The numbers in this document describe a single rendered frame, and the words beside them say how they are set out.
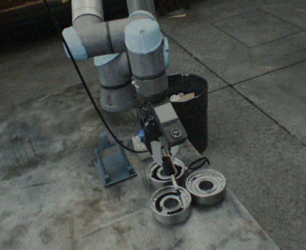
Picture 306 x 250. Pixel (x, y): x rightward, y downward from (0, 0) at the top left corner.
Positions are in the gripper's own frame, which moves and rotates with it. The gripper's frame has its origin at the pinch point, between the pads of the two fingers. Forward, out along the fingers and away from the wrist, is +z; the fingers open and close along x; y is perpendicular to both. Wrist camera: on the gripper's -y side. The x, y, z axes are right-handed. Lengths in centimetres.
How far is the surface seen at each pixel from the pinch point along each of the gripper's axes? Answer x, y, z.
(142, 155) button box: 1.2, 19.9, 11.3
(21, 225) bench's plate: 39.3, 12.1, 13.1
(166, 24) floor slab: -123, 317, 94
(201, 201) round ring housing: -5.2, -6.6, 10.8
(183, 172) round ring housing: -5.3, 3.8, 9.1
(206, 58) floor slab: -120, 220, 94
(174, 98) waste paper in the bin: -50, 124, 62
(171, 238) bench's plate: 5.8, -12.0, 13.0
